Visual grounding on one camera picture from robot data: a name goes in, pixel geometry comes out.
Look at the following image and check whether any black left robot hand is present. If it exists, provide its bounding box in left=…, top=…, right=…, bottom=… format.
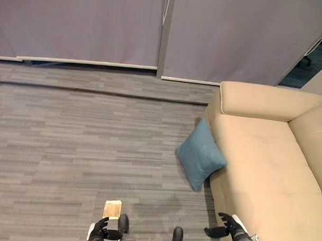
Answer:
left=86, top=216, right=124, bottom=241

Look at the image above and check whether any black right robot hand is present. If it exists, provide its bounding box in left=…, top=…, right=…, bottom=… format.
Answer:
left=203, top=211, right=248, bottom=240

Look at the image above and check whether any beige sofa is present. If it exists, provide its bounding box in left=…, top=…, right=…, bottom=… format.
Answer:
left=203, top=77, right=322, bottom=241

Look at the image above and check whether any robot left leg and foot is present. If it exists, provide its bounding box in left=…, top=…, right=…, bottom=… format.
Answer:
left=114, top=213, right=141, bottom=241

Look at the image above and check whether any robot leg and foot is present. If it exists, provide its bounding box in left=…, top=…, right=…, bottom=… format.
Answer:
left=114, top=213, right=141, bottom=241
left=171, top=225, right=205, bottom=241

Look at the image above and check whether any robot right leg and foot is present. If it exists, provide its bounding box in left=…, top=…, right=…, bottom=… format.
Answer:
left=171, top=225, right=205, bottom=241

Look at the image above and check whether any blue square cushion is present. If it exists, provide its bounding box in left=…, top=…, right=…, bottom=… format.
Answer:
left=173, top=116, right=229, bottom=193

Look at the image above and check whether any wide grey roller blind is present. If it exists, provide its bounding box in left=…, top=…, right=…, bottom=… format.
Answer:
left=0, top=0, right=170, bottom=76

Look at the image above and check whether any grey roller blind with cord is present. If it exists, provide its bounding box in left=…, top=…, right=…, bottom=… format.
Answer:
left=158, top=0, right=322, bottom=90

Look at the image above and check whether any grey window frame post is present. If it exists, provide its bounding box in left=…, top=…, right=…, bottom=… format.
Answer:
left=153, top=0, right=180, bottom=79

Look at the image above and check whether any white blind pull cord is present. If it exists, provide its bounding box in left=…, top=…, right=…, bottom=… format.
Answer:
left=162, top=0, right=172, bottom=26

